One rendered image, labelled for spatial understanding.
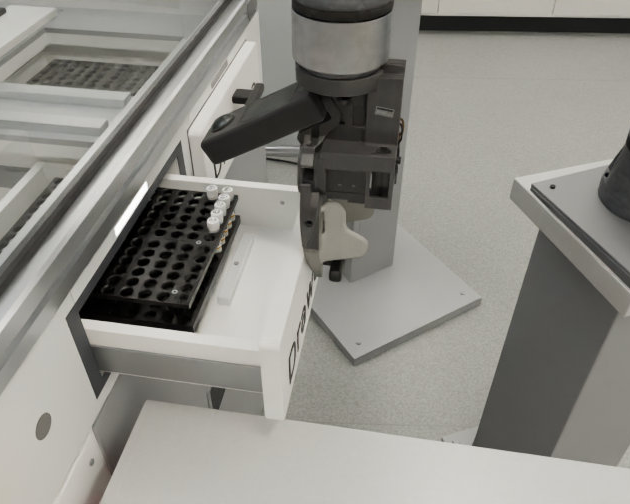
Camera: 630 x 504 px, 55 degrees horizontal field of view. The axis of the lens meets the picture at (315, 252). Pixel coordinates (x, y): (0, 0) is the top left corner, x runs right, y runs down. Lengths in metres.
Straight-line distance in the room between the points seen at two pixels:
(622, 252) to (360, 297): 1.03
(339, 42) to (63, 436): 0.40
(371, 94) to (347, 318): 1.29
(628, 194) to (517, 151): 1.71
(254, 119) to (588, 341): 0.69
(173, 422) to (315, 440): 0.15
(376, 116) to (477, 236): 1.65
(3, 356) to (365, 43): 0.34
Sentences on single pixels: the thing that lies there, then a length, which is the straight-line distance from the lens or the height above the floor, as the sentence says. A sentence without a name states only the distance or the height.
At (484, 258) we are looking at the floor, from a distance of 2.05.
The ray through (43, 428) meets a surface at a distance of 0.56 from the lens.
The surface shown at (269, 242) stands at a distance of 0.73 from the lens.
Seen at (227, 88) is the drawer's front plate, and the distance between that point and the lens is 0.87.
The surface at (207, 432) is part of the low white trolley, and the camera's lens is 0.66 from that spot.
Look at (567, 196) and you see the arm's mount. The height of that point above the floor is 0.78.
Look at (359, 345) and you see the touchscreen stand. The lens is 1.68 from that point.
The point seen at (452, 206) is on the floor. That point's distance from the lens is 2.25.
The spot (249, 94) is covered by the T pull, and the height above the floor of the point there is 0.91.
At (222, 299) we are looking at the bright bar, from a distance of 0.65.
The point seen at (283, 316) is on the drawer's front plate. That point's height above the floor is 0.93.
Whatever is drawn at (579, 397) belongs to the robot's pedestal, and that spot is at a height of 0.48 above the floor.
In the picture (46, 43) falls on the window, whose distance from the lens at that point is 0.54.
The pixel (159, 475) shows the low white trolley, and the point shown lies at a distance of 0.64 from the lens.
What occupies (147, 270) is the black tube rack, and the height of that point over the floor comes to 0.90.
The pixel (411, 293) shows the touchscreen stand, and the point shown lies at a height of 0.04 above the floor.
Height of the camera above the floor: 1.30
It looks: 41 degrees down
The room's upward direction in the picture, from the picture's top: straight up
